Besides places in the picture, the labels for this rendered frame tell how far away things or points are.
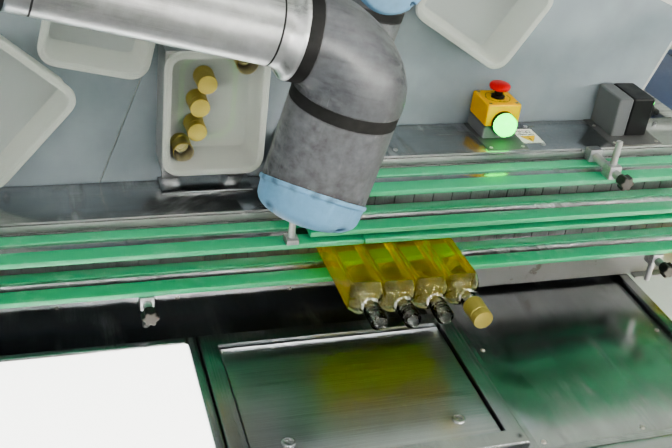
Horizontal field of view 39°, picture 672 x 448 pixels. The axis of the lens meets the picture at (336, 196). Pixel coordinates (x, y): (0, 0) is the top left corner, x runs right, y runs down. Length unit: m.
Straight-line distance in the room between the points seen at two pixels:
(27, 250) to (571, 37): 1.06
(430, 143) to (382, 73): 0.84
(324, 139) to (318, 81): 0.06
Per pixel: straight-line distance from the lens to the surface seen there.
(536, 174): 1.76
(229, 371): 1.59
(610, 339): 1.90
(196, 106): 1.60
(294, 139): 0.94
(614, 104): 1.92
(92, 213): 1.62
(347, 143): 0.93
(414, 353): 1.68
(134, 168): 1.71
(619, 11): 1.92
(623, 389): 1.79
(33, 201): 1.66
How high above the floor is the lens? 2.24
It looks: 54 degrees down
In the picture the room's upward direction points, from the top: 150 degrees clockwise
